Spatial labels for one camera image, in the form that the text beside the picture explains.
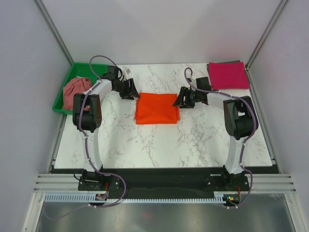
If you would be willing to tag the folded grey t shirt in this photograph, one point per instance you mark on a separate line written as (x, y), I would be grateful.
(228, 62)

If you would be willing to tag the right aluminium frame post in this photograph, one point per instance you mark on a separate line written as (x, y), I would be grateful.
(267, 31)

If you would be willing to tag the white slotted cable duct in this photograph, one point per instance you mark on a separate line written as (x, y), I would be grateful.
(93, 198)

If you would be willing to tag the orange t shirt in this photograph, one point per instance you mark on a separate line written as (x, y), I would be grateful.
(152, 108)

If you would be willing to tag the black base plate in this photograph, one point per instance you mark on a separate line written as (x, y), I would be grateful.
(175, 182)

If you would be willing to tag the left aluminium frame post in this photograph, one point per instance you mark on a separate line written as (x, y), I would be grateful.
(52, 27)

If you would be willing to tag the aluminium frame post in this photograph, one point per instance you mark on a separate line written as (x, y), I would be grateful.
(52, 27)
(267, 31)

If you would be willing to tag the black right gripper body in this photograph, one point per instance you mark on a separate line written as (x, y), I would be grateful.
(191, 96)

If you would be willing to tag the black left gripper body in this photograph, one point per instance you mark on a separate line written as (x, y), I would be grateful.
(124, 90)

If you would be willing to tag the green plastic bin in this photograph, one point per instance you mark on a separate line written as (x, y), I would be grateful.
(77, 69)

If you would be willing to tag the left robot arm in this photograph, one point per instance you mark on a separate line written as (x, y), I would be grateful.
(87, 117)

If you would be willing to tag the folded magenta t shirt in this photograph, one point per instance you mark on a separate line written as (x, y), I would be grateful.
(228, 76)

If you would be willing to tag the dusty pink t shirt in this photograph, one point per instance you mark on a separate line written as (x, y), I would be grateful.
(74, 86)

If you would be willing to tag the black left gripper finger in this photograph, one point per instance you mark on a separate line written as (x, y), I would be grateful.
(132, 87)
(134, 94)

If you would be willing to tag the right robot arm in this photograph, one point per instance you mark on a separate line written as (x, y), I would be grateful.
(240, 124)

